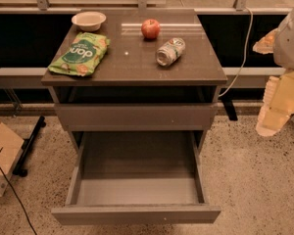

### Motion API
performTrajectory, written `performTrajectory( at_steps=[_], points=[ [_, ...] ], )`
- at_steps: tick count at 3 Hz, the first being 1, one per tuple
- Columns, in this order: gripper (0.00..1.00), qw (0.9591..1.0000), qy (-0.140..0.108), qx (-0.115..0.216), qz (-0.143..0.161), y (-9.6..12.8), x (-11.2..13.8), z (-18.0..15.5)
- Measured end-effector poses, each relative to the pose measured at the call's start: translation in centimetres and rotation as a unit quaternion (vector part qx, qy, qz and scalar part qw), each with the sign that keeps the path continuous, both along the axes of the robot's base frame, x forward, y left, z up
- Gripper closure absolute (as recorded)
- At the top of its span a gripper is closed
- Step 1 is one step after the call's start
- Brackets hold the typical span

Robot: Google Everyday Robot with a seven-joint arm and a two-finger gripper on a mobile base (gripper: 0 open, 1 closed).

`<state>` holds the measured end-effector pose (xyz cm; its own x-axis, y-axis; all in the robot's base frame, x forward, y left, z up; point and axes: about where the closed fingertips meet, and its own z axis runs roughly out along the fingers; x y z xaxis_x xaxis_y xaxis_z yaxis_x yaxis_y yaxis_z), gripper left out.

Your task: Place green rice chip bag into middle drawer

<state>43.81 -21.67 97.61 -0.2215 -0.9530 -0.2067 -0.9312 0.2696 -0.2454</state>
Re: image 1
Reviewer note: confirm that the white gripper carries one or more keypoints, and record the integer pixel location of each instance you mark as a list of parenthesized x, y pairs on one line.
[(290, 48)]

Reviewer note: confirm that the green rice chip bag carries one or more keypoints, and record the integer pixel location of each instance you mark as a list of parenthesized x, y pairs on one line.
[(83, 55)]

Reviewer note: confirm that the grey drawer cabinet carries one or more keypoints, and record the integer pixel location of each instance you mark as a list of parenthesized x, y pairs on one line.
[(130, 75)]

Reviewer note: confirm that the closed grey upper drawer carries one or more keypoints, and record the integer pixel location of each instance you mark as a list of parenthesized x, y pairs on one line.
[(119, 117)]

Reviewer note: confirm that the open grey middle drawer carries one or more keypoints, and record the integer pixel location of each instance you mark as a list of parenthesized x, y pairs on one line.
[(136, 178)]

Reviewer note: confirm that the black stand leg right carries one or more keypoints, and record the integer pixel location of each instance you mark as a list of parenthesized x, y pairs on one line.
[(230, 109)]

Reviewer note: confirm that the black stand leg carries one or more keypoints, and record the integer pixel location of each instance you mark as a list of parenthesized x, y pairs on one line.
[(230, 109), (26, 148)]

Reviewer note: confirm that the green soda can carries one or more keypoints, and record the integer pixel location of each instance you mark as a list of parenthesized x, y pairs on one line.
[(168, 53)]

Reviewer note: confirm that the red apple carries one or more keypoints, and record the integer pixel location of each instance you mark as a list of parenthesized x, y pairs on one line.
[(150, 29)]

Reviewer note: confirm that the white paper bowl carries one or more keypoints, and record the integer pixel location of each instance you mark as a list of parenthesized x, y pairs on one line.
[(88, 21)]

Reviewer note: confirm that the black stand leg left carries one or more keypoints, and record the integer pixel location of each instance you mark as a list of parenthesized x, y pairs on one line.
[(26, 148)]

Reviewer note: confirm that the cardboard box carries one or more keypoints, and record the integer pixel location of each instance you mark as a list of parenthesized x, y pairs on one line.
[(10, 152)]

